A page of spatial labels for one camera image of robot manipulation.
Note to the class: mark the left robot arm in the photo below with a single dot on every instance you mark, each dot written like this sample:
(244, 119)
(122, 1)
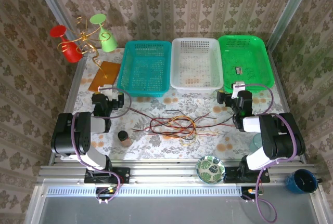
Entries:
(67, 135)

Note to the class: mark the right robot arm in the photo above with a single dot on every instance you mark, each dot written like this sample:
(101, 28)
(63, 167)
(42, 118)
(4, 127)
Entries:
(281, 141)

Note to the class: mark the brown wooden base board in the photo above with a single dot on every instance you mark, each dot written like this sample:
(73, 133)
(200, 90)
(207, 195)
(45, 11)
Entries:
(104, 76)

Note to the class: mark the small dark label packet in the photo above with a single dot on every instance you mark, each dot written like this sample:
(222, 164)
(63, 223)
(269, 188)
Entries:
(239, 70)

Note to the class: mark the teal plastic basket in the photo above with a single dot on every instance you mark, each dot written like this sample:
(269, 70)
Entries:
(144, 70)

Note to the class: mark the white plastic basket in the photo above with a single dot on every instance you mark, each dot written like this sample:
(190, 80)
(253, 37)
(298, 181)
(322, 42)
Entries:
(196, 65)

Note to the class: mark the translucent teal cup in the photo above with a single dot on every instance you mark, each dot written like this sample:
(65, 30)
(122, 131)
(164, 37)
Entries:
(255, 143)

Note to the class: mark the brown jar with black lid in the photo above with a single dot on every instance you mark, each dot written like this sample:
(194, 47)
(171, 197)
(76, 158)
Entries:
(125, 139)

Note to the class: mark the green plastic basket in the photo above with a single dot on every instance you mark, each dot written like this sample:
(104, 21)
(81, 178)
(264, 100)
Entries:
(247, 60)

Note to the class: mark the red plastic wine glass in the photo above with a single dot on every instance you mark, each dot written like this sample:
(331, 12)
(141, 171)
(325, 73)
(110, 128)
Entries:
(70, 52)

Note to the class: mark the green plastic wine glass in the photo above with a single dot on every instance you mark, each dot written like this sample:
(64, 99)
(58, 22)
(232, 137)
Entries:
(108, 43)

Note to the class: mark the leaf pattern bowl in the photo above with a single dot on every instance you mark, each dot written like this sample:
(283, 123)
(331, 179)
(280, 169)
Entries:
(210, 169)

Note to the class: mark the dark blue mug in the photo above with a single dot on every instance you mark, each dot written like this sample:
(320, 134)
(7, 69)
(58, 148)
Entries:
(301, 182)

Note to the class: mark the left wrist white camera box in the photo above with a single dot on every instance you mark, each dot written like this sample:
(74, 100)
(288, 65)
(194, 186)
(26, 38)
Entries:
(110, 92)

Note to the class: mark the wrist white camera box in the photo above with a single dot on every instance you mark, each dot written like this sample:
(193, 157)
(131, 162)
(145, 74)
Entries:
(110, 92)
(237, 87)

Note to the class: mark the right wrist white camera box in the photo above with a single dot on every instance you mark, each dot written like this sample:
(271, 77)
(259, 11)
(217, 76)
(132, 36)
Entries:
(237, 87)

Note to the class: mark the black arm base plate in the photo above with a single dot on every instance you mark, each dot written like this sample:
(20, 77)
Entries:
(122, 174)
(231, 174)

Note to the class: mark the aluminium frame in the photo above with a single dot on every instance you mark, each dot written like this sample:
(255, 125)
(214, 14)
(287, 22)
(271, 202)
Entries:
(169, 173)

